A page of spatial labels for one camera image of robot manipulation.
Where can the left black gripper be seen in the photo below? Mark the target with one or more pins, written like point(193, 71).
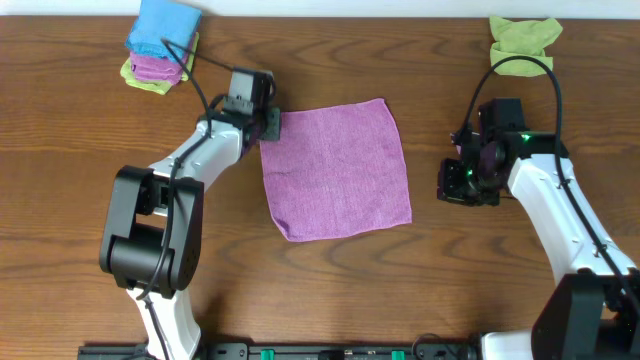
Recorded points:
point(270, 124)

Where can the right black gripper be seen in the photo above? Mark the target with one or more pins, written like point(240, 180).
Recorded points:
point(451, 181)

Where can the purple microfibre cloth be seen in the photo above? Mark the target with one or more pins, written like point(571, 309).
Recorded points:
point(336, 172)

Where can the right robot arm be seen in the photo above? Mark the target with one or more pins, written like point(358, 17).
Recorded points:
point(593, 313)

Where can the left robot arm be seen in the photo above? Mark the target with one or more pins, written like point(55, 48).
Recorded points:
point(153, 233)

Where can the folded purple cloth in stack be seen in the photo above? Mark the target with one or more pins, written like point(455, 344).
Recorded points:
point(152, 69)

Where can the folded blue cloth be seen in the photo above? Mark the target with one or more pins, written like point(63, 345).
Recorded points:
point(163, 19)

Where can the crumpled green cloth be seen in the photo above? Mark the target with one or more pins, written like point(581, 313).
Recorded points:
point(523, 38)

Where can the folded green cloth in stack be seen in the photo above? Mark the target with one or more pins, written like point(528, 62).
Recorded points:
point(159, 87)

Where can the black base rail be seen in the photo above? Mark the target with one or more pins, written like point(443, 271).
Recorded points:
point(426, 351)

